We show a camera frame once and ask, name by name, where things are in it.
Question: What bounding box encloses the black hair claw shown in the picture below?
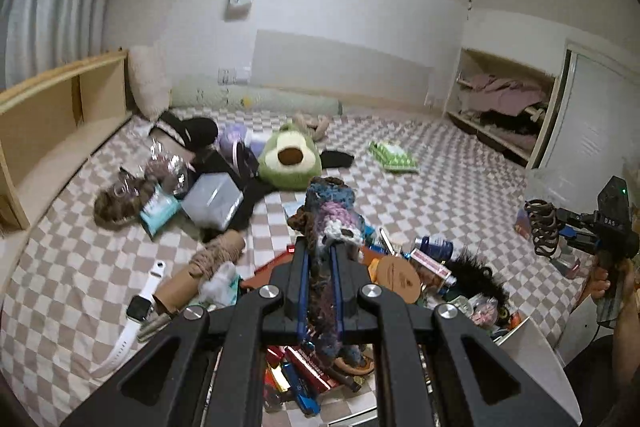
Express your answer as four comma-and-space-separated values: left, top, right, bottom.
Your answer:
524, 199, 561, 259

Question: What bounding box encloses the white fluffy pillow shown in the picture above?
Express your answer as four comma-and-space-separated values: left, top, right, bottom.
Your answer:
128, 46, 171, 121

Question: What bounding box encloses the avocado plush toy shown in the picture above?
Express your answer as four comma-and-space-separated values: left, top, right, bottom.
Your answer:
257, 122, 322, 191

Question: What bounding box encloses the black bag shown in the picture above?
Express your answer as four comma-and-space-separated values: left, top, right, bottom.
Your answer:
151, 110, 219, 153

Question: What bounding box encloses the person right hand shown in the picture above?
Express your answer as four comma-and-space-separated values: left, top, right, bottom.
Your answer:
579, 259, 638, 310

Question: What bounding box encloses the cardboard tube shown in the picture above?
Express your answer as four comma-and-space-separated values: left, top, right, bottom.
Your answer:
153, 230, 245, 314

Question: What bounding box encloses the blue bottle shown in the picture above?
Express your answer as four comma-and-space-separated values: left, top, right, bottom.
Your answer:
416, 236, 454, 263

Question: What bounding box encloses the open closet shelf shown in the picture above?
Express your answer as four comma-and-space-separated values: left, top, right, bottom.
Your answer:
444, 48, 563, 169

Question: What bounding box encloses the wooden shelf headboard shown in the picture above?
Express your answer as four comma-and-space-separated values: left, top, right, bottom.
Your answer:
1, 51, 130, 259

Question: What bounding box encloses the green checkered pouch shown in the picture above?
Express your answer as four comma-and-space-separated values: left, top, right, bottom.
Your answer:
368, 141, 419, 173

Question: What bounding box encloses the white storage box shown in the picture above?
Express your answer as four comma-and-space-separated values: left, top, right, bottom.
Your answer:
319, 315, 584, 427

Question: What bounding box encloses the white smart watch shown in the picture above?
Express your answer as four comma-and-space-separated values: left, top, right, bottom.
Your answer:
91, 261, 166, 378

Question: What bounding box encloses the teal wipes pack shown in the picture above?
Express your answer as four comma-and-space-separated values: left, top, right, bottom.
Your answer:
139, 185, 181, 239

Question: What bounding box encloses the clear plastic box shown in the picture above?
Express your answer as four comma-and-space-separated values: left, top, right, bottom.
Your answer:
181, 172, 244, 232

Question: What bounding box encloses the red playing card box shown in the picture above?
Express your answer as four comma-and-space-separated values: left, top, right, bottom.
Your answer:
408, 248, 457, 293

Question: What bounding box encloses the brown patterned pouch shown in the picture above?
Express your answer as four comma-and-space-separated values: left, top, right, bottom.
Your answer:
93, 170, 155, 230

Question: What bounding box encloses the black feather puff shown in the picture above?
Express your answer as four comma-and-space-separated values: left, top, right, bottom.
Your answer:
445, 249, 509, 320

